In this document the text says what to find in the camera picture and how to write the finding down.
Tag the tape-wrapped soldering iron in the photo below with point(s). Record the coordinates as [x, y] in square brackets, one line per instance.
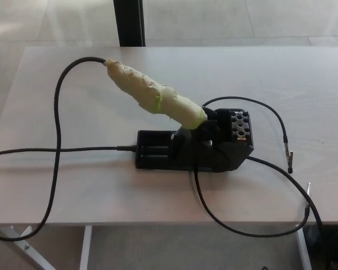
[146, 84]

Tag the black soldering station base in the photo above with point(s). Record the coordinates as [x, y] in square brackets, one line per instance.
[227, 157]

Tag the dark vertical pillar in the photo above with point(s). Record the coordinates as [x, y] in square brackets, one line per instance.
[129, 22]

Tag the white table leg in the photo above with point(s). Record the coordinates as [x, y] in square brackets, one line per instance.
[303, 247]
[85, 247]

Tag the white diagonal table brace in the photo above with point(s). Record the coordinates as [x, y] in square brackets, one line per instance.
[19, 247]

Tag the dark object under table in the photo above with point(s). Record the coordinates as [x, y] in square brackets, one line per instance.
[331, 247]

